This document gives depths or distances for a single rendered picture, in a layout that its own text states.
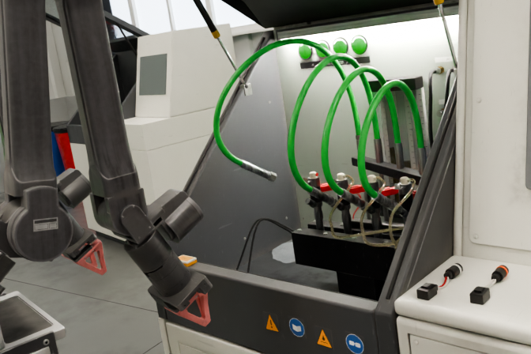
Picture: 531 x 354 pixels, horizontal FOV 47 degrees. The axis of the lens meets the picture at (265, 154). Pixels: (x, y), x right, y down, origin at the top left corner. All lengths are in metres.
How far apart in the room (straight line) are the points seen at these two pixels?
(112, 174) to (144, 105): 3.65
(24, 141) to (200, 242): 0.84
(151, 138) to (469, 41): 3.14
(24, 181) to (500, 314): 0.71
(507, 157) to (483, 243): 0.17
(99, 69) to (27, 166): 0.17
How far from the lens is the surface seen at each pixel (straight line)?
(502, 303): 1.06
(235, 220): 1.69
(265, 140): 1.76
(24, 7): 0.87
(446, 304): 1.06
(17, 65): 0.86
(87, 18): 0.90
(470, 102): 1.23
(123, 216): 0.91
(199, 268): 1.43
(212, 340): 1.48
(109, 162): 0.90
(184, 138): 4.29
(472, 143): 1.22
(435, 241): 1.19
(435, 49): 1.52
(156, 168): 4.19
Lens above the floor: 1.45
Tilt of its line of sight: 11 degrees down
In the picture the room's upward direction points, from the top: 9 degrees counter-clockwise
